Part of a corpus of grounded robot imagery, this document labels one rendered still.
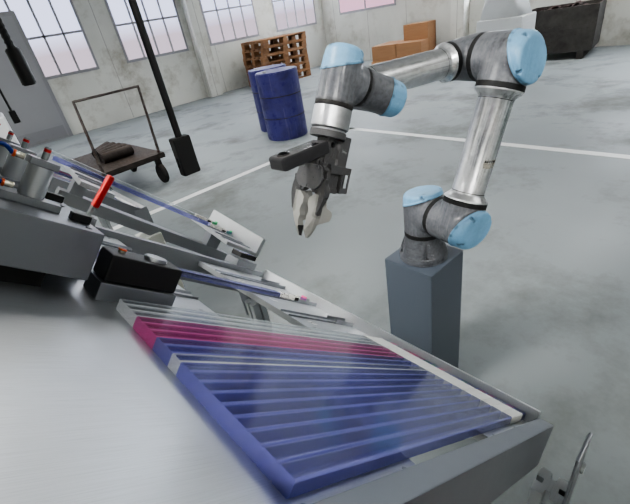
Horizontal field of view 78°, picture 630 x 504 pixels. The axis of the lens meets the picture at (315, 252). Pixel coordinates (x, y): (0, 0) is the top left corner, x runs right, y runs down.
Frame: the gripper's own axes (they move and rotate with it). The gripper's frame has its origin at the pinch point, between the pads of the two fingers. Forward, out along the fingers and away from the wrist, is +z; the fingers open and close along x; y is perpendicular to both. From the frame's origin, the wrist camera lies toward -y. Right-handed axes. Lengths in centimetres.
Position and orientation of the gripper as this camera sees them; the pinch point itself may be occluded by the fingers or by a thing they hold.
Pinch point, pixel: (301, 230)
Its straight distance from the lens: 78.8
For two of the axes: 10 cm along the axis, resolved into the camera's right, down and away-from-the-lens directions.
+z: -1.9, 9.6, 2.0
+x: -6.8, -2.8, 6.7
